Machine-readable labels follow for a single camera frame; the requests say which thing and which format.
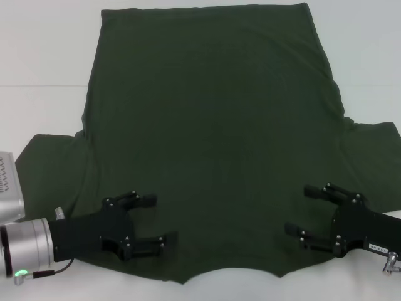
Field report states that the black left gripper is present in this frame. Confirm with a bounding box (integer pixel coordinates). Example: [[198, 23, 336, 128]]
[[48, 189, 179, 263]]

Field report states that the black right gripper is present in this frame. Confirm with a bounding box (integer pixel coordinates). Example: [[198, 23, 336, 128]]
[[284, 182, 401, 259]]

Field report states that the dark green t-shirt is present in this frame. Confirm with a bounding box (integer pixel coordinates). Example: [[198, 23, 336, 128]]
[[14, 2, 401, 278]]

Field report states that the silver elbow connector with cable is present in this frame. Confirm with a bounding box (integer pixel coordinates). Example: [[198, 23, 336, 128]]
[[380, 253, 401, 274]]

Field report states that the brown cable with silver connector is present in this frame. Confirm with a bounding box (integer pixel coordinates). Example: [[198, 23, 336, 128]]
[[13, 259, 75, 277]]

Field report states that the silver finned camera box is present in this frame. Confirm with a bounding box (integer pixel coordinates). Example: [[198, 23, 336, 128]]
[[0, 151, 26, 221]]

